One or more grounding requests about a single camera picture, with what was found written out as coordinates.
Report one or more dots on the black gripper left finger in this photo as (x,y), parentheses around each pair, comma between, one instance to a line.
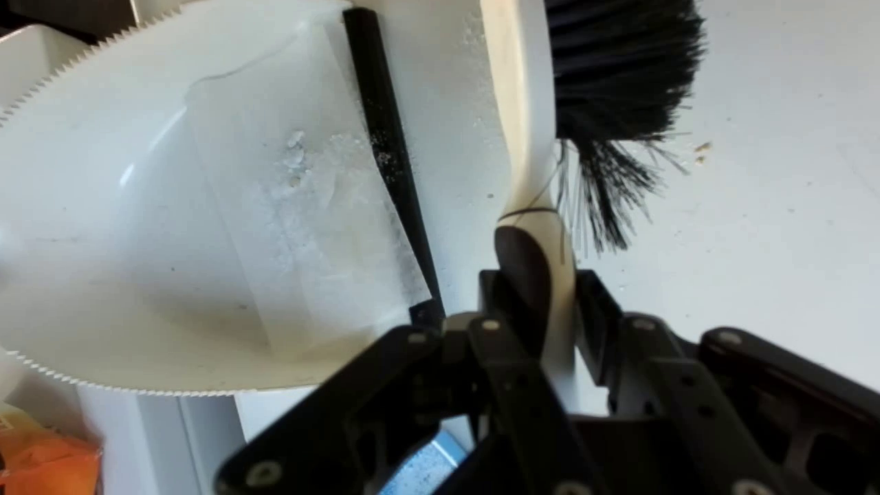
(366,414)

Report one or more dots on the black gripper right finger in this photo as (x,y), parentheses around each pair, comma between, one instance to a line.
(779,395)

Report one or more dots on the white hand broom black bristles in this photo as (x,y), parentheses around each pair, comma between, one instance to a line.
(527,112)

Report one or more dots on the white detergent powder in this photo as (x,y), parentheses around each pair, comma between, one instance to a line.
(292,167)

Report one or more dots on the white dustpan with black lip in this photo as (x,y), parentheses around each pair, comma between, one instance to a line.
(119,230)

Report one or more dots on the orange fabric softener box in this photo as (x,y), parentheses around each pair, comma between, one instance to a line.
(46,458)

